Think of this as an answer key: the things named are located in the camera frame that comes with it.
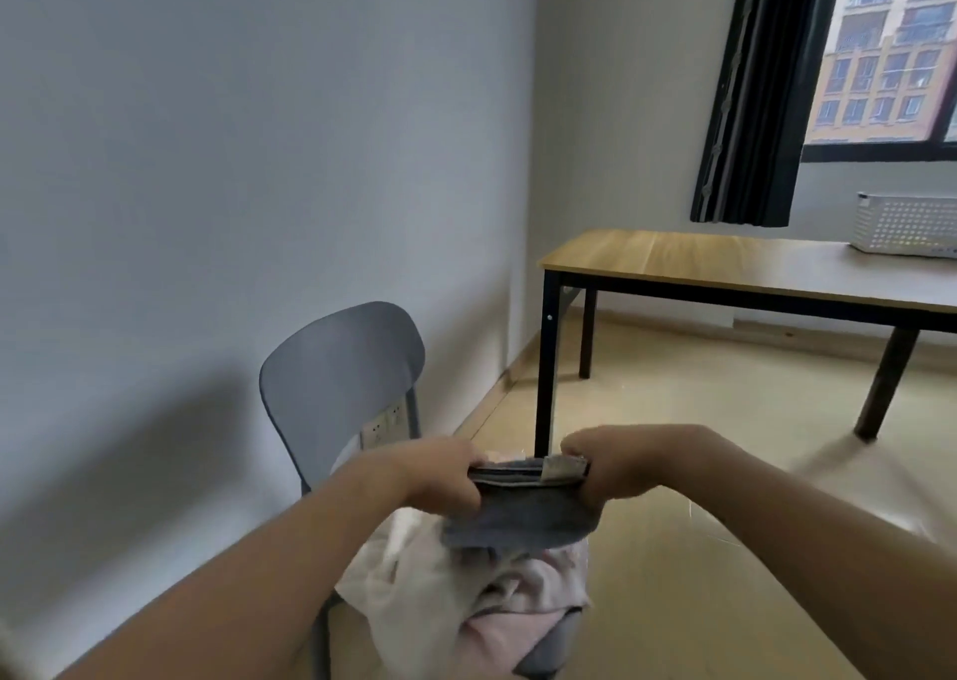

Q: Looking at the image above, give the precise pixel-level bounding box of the person's left hand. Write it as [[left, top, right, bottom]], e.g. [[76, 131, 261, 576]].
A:
[[370, 435, 488, 517]]

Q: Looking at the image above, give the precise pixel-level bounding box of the person's right hand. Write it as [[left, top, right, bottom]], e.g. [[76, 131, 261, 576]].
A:
[[560, 423, 723, 512]]

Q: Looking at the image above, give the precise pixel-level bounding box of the dark striped towel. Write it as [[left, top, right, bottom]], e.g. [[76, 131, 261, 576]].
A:
[[441, 455, 603, 551]]

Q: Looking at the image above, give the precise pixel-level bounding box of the cream white garment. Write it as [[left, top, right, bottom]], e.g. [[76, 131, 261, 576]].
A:
[[334, 440, 479, 680]]

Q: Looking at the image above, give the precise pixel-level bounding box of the pink towel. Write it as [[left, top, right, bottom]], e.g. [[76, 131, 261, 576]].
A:
[[456, 536, 592, 662]]

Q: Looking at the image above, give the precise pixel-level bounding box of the white plastic basket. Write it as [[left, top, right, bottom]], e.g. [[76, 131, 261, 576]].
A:
[[848, 191, 957, 260]]

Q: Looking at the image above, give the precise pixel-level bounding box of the person's left forearm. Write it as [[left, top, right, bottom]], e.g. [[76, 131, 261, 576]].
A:
[[59, 455, 420, 680]]

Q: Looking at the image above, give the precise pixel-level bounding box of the person's right forearm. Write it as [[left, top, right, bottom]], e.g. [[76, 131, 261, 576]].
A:
[[657, 440, 957, 680]]

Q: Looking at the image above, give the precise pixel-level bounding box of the grey plastic chair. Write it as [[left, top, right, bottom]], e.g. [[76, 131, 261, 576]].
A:
[[259, 300, 592, 680]]

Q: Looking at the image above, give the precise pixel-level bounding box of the wooden table with black legs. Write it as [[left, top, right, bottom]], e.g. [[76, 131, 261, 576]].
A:
[[534, 228, 957, 458]]

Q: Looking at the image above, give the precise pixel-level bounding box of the black framed window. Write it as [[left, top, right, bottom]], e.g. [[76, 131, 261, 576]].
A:
[[799, 0, 957, 164]]

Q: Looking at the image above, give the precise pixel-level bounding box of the wide dark curtain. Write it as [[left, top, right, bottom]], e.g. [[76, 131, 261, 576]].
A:
[[689, 0, 846, 228]]

